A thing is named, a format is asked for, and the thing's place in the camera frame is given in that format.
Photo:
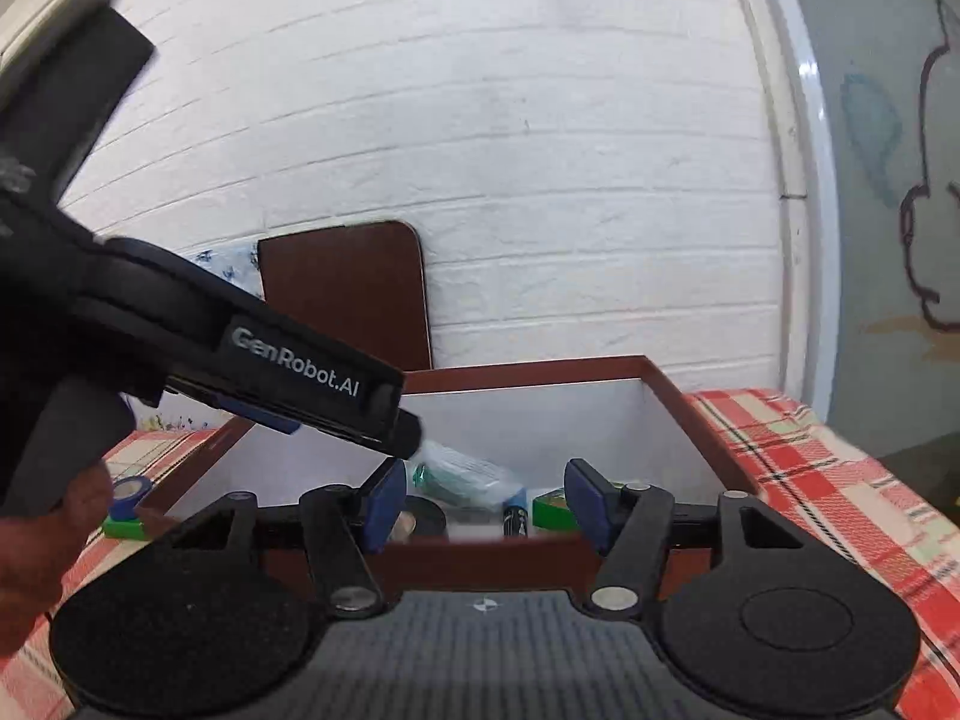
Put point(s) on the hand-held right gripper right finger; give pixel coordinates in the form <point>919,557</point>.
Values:
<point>585,502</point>

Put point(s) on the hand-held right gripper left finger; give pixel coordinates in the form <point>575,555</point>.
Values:
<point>386,506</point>

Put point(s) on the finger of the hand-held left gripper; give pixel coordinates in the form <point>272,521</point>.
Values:
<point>407,435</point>
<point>262,418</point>

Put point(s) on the green box with colourful print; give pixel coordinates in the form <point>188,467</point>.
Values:
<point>551,514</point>

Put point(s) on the black tape roll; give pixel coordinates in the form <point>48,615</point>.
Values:
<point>427,519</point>

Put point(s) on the black marker with blue cap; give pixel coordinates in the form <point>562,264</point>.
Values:
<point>516,521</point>

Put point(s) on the clear plastic container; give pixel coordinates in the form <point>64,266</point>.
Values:
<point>472,476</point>

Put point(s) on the person's left hand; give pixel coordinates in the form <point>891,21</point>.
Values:
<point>45,562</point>

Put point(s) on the brown chair back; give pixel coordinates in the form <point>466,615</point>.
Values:
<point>345,292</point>

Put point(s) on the blue tape roll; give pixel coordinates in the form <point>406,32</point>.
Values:
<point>118,508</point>

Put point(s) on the plain green box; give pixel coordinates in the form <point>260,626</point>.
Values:
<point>124,528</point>

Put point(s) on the red plaid blanket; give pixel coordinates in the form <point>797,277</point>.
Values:
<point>825,480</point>

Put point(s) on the white window frame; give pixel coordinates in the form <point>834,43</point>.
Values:
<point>45,22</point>

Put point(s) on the white door frame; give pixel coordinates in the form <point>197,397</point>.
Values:
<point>795,165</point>

